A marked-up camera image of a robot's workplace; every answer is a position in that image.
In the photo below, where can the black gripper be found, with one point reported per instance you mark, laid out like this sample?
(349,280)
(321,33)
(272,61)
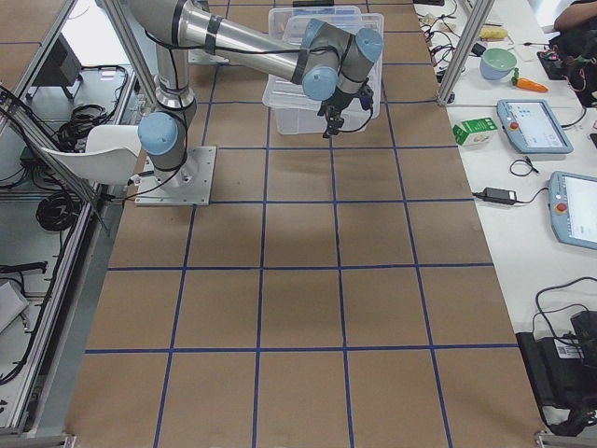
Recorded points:
(340,100)

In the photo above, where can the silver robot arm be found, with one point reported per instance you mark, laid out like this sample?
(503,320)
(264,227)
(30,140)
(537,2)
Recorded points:
(330,65)

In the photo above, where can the clear plastic storage box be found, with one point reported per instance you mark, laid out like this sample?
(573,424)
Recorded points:
(294,112)

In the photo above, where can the green white carton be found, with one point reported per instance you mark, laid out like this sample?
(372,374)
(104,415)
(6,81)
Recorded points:
(474,131)

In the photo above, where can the black power adapter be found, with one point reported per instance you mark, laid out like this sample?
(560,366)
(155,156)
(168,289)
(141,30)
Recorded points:
(494,195)

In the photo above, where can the green and blue bowl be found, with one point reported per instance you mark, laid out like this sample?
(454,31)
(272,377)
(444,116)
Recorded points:
(497,63)

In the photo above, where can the toy corn cob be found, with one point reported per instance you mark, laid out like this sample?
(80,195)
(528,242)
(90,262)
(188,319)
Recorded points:
(492,33)

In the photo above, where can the toy carrot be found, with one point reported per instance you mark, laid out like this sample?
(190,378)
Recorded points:
(526,83)

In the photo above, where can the blue teach pendant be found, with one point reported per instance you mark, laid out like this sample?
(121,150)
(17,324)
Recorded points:
(572,206)
(532,128)

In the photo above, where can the white plastic chair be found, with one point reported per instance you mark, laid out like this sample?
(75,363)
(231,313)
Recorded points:
(110,155)

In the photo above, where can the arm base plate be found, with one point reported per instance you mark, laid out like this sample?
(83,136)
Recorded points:
(200,57)
(190,186)

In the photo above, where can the aluminium frame post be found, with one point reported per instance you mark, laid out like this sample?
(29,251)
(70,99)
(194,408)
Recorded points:
(466,42)

